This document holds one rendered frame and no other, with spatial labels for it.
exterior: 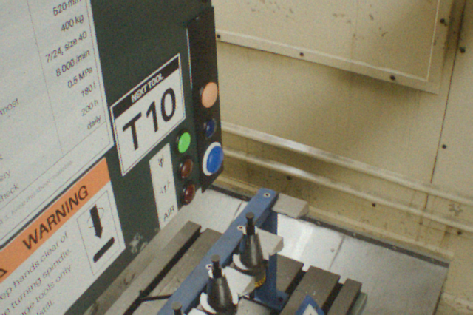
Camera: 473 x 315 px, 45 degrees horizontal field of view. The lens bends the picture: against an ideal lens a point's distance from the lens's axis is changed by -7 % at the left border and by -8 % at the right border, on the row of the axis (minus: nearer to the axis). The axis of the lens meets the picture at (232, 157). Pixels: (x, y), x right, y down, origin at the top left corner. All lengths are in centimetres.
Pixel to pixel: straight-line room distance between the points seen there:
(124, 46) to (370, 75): 92
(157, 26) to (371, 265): 121
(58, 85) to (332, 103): 106
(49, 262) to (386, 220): 121
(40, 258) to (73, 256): 4
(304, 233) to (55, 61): 132
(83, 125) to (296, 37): 97
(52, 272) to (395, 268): 123
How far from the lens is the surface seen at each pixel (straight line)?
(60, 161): 45
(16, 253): 45
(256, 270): 106
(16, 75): 40
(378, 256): 163
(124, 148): 51
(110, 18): 46
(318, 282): 147
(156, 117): 54
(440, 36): 125
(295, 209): 118
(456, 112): 134
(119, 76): 48
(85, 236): 50
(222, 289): 97
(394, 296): 159
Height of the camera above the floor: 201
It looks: 37 degrees down
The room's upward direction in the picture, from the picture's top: 3 degrees counter-clockwise
